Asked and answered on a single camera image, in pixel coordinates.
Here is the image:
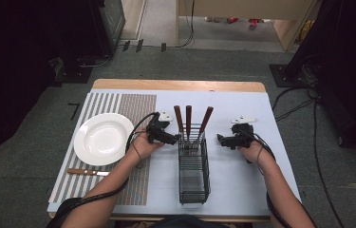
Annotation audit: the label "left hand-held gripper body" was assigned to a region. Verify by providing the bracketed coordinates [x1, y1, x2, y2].
[145, 110, 174, 145]

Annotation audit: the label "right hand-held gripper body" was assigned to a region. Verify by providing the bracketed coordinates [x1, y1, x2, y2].
[226, 116, 259, 150]

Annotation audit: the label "person's left hand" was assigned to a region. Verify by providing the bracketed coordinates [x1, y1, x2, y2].
[130, 127, 165, 162]

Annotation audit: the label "person's right hand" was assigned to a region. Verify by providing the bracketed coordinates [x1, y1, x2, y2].
[236, 140, 275, 168]

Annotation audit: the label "striped woven placemat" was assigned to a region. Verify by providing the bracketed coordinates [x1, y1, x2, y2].
[47, 92, 158, 206]

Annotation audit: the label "pale blue table sheet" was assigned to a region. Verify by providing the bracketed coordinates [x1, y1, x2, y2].
[47, 88, 302, 218]

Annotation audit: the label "white plate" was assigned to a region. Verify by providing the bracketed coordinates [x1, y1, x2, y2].
[73, 112, 135, 167]

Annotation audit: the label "black stand base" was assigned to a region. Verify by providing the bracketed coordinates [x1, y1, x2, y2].
[53, 62, 94, 85]
[268, 63, 311, 88]

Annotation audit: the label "person's dark clothing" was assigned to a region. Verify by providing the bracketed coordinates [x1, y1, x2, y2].
[149, 214, 233, 228]

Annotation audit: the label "red shoes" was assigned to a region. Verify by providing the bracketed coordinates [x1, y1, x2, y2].
[226, 16, 263, 30]

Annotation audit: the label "dark cabinet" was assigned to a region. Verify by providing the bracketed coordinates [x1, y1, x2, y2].
[87, 0, 126, 59]

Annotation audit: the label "light wooden desk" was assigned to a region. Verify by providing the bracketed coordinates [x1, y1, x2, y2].
[175, 0, 321, 52]

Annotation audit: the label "wooden-handled fork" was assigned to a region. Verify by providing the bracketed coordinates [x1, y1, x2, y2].
[184, 104, 194, 150]
[193, 105, 215, 150]
[173, 104, 187, 150]

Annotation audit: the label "black wire cutlery rack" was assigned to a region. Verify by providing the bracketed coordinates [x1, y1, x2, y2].
[177, 123, 212, 206]

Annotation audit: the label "black floor cable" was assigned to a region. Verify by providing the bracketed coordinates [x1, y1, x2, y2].
[76, 54, 113, 68]
[311, 100, 347, 228]
[175, 0, 197, 49]
[272, 83, 319, 124]

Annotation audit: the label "wooden-handled table knife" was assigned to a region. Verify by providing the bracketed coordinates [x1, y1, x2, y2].
[66, 167, 111, 178]

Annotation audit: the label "yellow cable coil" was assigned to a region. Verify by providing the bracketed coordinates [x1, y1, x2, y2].
[298, 19, 315, 44]

